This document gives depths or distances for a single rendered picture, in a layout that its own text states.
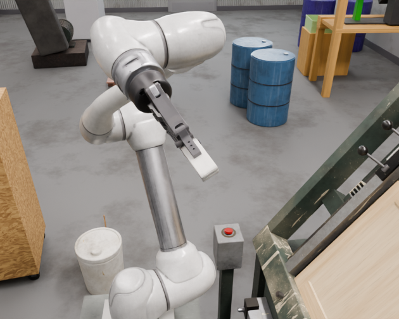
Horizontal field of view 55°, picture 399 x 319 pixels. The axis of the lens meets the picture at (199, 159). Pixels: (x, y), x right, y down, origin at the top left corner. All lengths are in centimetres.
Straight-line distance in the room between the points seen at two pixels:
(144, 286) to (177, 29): 85
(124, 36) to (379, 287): 111
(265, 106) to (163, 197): 338
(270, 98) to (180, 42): 380
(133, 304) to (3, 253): 160
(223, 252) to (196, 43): 115
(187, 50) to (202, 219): 254
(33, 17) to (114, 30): 614
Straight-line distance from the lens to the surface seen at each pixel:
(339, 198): 174
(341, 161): 172
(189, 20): 84
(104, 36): 80
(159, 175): 134
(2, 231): 269
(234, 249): 178
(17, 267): 290
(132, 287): 133
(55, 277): 300
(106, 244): 260
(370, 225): 152
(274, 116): 469
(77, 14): 844
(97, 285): 270
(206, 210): 335
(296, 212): 180
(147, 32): 80
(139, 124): 130
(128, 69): 72
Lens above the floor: 214
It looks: 32 degrees down
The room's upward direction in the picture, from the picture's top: straight up
